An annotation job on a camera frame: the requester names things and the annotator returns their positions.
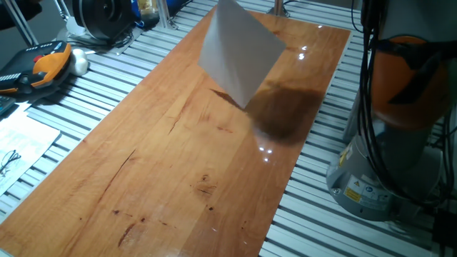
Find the white paper sheet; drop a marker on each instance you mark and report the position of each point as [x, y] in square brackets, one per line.
[239, 53]

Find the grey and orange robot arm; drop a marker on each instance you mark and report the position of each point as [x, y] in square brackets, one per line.
[410, 89]

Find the dark sleeved person forearm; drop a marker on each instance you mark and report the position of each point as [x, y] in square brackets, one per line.
[18, 10]

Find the wooden board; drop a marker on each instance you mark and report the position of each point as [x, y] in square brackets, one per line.
[143, 160]

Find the yellow snack bag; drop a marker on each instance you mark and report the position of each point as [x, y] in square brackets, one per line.
[148, 5]

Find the small white rounded object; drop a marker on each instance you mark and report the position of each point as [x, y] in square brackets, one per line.
[79, 62]

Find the orange and black teach pendant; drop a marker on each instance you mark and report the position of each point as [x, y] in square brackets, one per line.
[50, 66]

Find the printed paper sheets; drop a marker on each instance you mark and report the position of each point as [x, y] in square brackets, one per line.
[25, 139]

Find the black eyeglasses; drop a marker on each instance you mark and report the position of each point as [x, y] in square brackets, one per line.
[13, 154]

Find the grey metal bar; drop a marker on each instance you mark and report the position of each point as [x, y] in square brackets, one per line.
[21, 23]

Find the aluminium frame post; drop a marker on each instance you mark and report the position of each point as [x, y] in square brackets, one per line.
[279, 7]
[165, 14]

